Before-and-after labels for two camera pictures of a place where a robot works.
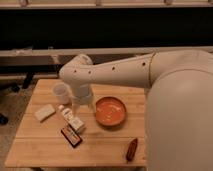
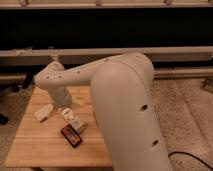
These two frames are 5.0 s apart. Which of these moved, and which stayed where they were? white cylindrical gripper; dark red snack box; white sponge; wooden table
Moved: white cylindrical gripper
Stayed: dark red snack box; wooden table; white sponge
